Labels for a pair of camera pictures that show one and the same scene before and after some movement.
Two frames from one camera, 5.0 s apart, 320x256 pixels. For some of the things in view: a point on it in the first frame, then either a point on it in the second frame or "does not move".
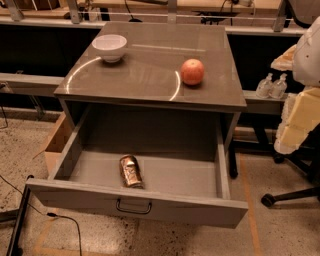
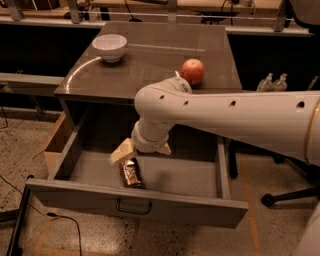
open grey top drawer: [183, 160] does not move
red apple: [192, 71] does not move
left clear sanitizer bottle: [264, 87] does not move
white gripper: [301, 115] -> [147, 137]
